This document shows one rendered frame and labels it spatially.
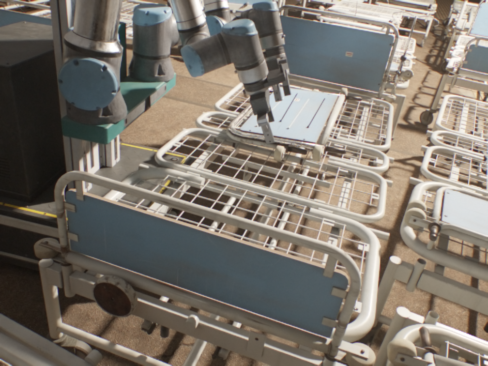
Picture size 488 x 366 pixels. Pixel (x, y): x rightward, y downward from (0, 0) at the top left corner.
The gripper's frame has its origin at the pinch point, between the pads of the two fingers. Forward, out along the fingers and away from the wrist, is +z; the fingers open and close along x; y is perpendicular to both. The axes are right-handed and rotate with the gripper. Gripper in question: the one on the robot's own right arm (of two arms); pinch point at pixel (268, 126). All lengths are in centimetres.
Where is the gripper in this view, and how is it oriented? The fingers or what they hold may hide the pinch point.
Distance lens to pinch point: 141.8
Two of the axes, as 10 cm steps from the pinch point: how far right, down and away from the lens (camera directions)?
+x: -0.7, 6.1, -7.9
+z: 3.0, 7.7, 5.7
